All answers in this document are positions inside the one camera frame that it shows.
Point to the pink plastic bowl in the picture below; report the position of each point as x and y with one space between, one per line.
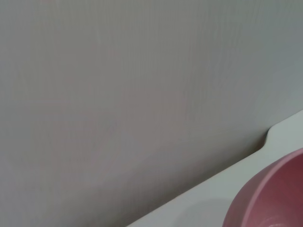
272 196

